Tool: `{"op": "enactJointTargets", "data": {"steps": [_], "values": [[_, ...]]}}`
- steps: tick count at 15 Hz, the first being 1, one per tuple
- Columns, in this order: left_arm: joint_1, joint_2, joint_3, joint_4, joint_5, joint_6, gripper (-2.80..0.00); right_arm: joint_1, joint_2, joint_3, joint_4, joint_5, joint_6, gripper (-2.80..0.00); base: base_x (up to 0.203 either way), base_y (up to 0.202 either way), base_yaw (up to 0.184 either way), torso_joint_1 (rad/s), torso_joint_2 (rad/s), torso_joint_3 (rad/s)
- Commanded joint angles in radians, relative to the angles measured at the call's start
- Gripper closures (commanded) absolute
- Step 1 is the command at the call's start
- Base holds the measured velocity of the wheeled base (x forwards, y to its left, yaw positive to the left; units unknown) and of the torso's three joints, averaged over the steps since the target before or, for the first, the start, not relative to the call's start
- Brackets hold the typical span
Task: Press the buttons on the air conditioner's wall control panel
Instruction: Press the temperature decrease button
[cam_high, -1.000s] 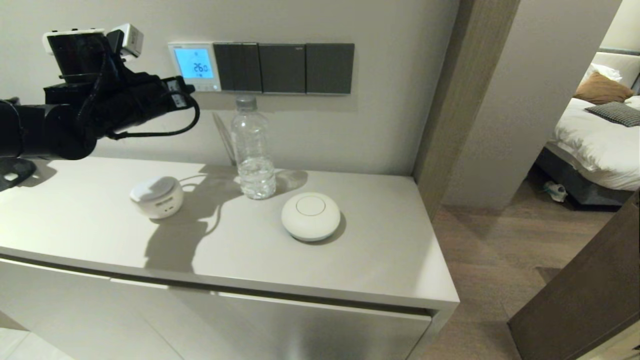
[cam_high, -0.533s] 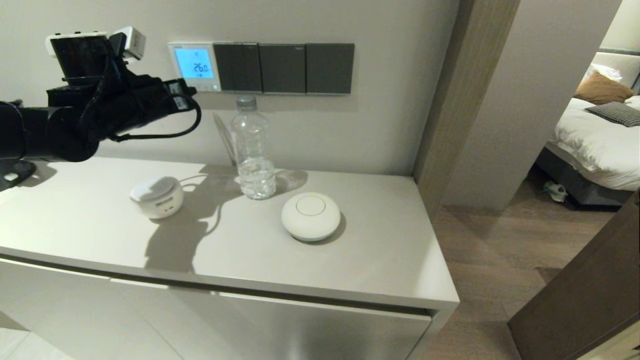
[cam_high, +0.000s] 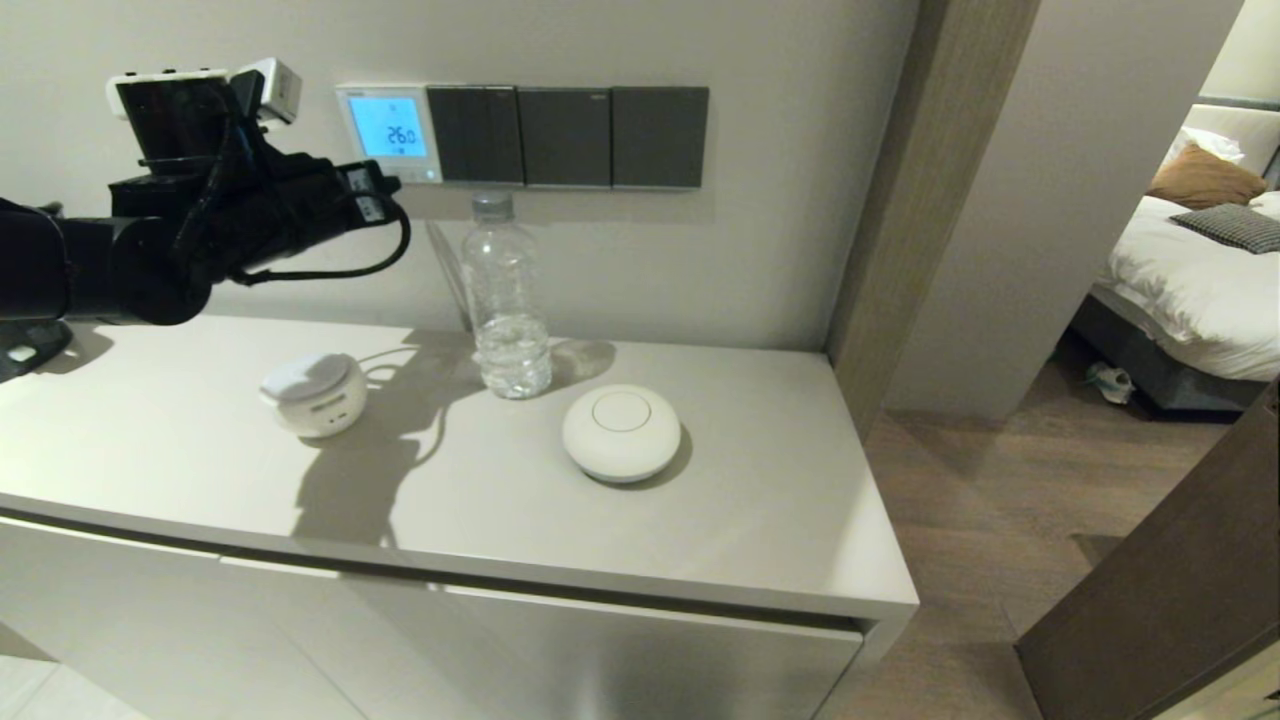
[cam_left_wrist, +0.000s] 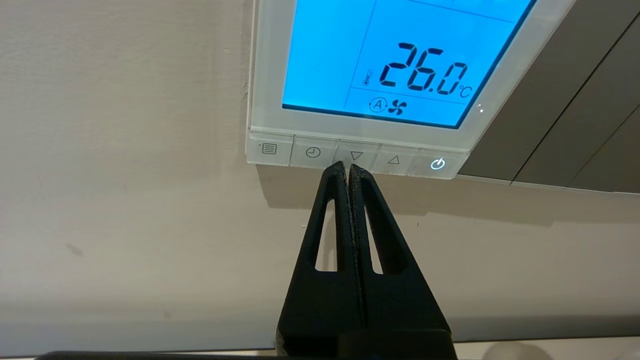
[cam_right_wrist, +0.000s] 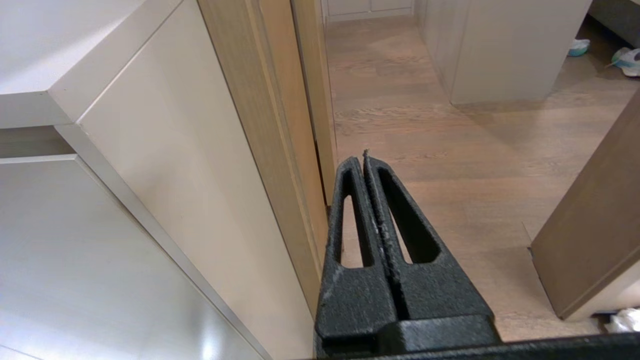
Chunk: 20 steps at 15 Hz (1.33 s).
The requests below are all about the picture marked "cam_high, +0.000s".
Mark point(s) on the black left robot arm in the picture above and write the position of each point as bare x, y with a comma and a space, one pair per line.
90, 265

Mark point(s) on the brown wooden door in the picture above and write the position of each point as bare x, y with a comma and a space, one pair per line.
1170, 600

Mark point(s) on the black desk device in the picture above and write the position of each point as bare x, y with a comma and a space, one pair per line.
25, 350

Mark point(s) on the brown pillow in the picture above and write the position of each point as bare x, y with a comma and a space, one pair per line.
1205, 182

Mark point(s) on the white round device grey lid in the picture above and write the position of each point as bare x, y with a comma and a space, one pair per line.
313, 397

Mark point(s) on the black box with white lid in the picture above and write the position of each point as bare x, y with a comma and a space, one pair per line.
175, 110

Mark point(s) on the white thermostat panel blue screen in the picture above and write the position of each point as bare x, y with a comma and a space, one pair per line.
390, 125

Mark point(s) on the white round dome device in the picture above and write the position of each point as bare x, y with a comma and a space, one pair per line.
621, 432

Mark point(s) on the wooden door frame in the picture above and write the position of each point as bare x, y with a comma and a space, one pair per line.
920, 200

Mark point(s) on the dark single rocker wall switch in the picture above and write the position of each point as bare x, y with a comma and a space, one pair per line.
660, 138
565, 138

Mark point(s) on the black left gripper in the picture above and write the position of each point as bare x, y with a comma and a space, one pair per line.
270, 210

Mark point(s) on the beige padded headboard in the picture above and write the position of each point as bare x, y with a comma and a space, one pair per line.
1250, 125

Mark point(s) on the white cube wrist camera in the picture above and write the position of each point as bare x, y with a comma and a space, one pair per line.
272, 90

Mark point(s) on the white pillow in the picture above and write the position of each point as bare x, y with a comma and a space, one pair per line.
1205, 148

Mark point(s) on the bed with white duvet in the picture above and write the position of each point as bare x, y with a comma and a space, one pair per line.
1190, 290

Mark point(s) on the black white checkered cushion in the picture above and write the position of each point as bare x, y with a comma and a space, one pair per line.
1235, 230

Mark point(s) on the grey cabinet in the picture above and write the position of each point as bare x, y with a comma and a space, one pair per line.
600, 520

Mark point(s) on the dark triple rocker wall switch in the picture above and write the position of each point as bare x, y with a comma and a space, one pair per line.
475, 135

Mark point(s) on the clear plastic water bottle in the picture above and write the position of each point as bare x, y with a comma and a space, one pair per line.
506, 300

